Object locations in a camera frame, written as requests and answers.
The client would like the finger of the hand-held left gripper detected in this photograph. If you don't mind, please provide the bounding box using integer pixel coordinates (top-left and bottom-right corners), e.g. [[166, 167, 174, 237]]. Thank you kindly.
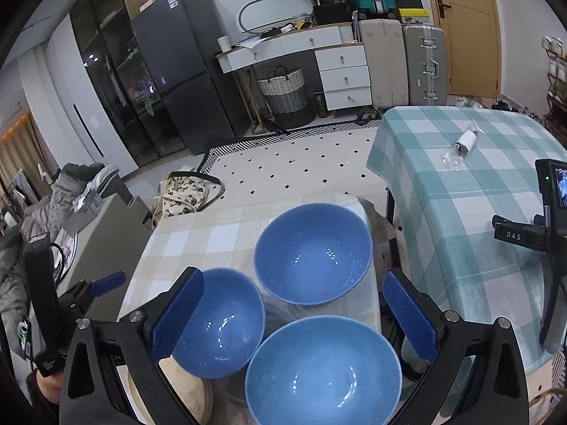
[[66, 271, 127, 308]]

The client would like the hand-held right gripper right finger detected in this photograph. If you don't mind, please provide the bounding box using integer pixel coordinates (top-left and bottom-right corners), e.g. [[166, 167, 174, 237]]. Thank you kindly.
[[382, 268, 530, 425]]

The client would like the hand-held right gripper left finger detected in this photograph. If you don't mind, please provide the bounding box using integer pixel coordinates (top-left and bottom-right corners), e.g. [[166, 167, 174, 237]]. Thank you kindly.
[[59, 267, 205, 425]]

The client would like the dark blue bowl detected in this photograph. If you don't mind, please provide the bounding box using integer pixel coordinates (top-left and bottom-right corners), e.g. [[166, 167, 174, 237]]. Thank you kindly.
[[254, 203, 374, 306], [170, 268, 265, 379]]

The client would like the light blue bowl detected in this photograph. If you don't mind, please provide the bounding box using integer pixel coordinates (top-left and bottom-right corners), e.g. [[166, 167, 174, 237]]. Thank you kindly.
[[245, 316, 403, 425]]

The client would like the person's left hand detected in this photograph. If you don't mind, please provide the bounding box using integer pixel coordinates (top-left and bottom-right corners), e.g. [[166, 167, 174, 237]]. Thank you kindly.
[[26, 369, 63, 406]]

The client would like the grey cardboard box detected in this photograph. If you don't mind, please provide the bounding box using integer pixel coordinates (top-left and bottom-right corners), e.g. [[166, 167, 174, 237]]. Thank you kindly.
[[71, 186, 105, 226]]

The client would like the beige checked tablecloth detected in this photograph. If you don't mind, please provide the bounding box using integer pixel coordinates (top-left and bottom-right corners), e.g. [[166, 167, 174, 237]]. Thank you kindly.
[[117, 192, 384, 425]]

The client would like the grey down jacket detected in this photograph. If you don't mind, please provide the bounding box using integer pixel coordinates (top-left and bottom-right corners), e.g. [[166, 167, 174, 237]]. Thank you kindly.
[[0, 164, 129, 284]]

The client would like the patterned tote bag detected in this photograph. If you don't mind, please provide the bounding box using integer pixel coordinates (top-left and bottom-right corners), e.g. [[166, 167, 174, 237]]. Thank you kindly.
[[153, 169, 224, 231]]

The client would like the teal checked tablecloth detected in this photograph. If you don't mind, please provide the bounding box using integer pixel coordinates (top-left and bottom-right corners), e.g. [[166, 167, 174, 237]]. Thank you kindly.
[[365, 105, 567, 373]]

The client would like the black tripod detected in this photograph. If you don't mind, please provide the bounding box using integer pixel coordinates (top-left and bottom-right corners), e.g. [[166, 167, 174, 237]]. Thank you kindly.
[[493, 215, 567, 355]]

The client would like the tan curtain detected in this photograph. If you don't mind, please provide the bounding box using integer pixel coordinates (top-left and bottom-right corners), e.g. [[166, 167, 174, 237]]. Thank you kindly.
[[0, 113, 49, 196]]

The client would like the white roll in plastic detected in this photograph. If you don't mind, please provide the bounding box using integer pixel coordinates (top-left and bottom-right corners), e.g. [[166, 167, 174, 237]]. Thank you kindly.
[[440, 126, 479, 171]]

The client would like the black white patterned rug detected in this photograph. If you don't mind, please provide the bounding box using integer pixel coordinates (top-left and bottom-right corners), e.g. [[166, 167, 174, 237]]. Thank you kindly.
[[197, 117, 386, 213]]

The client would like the black glass cabinet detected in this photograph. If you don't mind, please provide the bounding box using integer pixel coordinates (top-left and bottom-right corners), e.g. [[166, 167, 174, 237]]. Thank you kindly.
[[68, 0, 191, 169]]

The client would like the dark grey refrigerator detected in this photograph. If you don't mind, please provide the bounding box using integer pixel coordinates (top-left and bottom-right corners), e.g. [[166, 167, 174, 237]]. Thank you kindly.
[[130, 0, 237, 155]]

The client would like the woven laundry basket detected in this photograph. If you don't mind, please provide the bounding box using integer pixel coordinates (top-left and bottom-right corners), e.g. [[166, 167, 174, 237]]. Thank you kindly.
[[257, 66, 316, 129]]

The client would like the silver suitcase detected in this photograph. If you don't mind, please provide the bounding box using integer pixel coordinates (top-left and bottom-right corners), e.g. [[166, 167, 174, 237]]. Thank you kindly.
[[402, 23, 448, 107]]

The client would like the white dressing table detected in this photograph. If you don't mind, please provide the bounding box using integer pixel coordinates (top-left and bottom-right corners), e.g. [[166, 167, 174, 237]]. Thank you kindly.
[[215, 23, 373, 136]]

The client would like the beige suitcase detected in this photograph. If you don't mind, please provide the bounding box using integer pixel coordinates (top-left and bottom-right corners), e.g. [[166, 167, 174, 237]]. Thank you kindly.
[[358, 18, 409, 109]]

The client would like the shoe rack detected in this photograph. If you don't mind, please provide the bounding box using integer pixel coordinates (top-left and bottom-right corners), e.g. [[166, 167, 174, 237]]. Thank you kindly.
[[541, 35, 567, 116]]

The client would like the wooden door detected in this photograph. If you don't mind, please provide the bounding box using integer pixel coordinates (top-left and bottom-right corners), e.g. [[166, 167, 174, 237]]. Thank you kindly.
[[421, 0, 506, 98]]

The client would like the yellow black box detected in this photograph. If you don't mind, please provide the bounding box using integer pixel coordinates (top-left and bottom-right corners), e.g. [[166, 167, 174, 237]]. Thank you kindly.
[[399, 8, 430, 24]]

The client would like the oval mirror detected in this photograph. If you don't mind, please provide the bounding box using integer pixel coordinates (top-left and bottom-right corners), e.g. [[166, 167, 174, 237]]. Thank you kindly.
[[239, 0, 316, 36]]

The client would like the black bag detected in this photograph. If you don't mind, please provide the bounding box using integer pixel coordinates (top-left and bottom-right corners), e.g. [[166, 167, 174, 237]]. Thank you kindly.
[[312, 0, 353, 25]]

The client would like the black camera with screen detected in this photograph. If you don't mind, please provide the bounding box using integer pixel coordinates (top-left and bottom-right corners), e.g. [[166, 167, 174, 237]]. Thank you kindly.
[[535, 158, 567, 222]]

